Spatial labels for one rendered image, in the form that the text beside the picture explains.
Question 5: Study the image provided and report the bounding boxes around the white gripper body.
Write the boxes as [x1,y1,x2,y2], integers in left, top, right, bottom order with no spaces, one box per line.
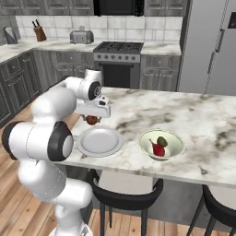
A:
[74,100,112,119]

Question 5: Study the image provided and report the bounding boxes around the white round plate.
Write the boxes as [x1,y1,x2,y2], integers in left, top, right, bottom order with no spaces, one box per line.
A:
[76,126,124,159]

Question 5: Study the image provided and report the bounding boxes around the pale green bowl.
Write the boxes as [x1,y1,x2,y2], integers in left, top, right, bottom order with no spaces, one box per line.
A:
[136,128,186,162]

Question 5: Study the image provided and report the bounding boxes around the dark red round fruit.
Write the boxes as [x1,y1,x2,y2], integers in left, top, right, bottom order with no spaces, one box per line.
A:
[85,114,100,126]

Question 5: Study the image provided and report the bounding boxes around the grey lower cupboards run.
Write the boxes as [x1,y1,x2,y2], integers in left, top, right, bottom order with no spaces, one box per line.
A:
[0,50,43,127]
[31,50,95,91]

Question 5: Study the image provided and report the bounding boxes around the steel oven with hob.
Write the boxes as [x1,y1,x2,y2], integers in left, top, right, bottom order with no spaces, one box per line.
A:
[92,41,145,90]

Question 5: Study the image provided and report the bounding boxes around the silver toaster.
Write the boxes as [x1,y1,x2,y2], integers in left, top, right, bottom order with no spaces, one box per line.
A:
[69,25,95,45]

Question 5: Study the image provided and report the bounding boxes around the grey lower cupboard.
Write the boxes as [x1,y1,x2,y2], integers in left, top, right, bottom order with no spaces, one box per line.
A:
[139,53,182,93]

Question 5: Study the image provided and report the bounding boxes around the green fruit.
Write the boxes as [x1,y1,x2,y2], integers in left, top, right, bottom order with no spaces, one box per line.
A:
[156,136,170,148]

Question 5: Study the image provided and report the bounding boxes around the red fruit with stem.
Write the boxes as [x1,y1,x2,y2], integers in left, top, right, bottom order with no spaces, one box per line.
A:
[148,138,167,158]

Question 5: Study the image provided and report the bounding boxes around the brown knife block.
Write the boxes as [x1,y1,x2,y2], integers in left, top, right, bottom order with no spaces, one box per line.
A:
[31,18,48,42]

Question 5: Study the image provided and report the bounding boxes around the black bar stool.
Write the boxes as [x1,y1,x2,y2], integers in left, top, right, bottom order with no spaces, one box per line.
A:
[185,183,236,236]
[88,168,165,236]

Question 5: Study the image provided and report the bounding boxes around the black microwave oven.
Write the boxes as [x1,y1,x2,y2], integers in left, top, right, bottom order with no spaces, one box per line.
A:
[93,0,146,18]

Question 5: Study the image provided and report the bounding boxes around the grey upper cupboards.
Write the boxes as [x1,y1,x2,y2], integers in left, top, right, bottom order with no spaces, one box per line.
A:
[0,0,95,17]
[143,0,189,18]

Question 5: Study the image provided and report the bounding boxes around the steel fridge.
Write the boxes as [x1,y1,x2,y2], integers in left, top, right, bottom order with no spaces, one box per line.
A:
[177,0,236,97]

